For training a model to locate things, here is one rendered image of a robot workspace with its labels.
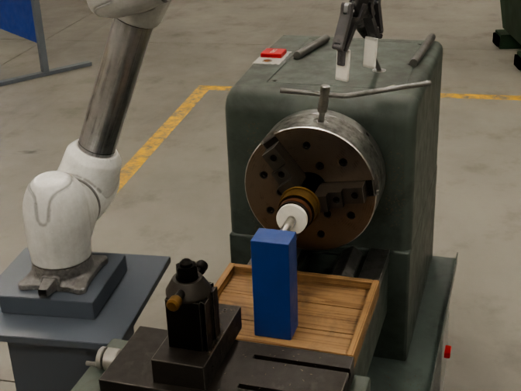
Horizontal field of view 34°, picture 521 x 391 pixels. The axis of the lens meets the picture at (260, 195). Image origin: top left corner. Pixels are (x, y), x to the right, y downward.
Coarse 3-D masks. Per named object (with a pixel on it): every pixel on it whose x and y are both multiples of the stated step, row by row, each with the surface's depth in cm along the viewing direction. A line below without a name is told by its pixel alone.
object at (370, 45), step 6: (366, 36) 194; (366, 42) 194; (372, 42) 193; (366, 48) 195; (372, 48) 194; (366, 54) 195; (372, 54) 194; (366, 60) 196; (372, 60) 195; (366, 66) 196; (372, 66) 195
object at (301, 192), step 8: (288, 192) 189; (296, 192) 187; (304, 192) 188; (312, 192) 189; (280, 200) 192; (288, 200) 185; (296, 200) 185; (304, 200) 186; (312, 200) 188; (280, 208) 186; (304, 208) 184; (312, 208) 187; (312, 216) 188
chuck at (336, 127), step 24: (288, 120) 200; (312, 120) 195; (336, 120) 197; (288, 144) 195; (312, 144) 193; (336, 144) 191; (360, 144) 193; (264, 168) 199; (312, 168) 196; (336, 168) 194; (360, 168) 192; (264, 192) 202; (264, 216) 205; (336, 216) 199; (360, 216) 197; (312, 240) 203; (336, 240) 202
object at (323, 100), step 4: (320, 88) 191; (324, 88) 191; (328, 88) 191; (320, 92) 192; (324, 92) 191; (328, 92) 191; (320, 96) 192; (324, 96) 191; (328, 96) 192; (320, 100) 192; (324, 100) 192; (328, 100) 192; (320, 104) 192; (324, 104) 192; (320, 108) 193; (324, 108) 193; (320, 112) 193; (324, 112) 193; (320, 116) 194; (324, 116) 194; (320, 120) 194
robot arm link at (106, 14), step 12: (96, 0) 191; (108, 0) 189; (120, 0) 188; (132, 0) 188; (144, 0) 188; (156, 0) 189; (96, 12) 193; (108, 12) 192; (120, 12) 191; (132, 12) 192
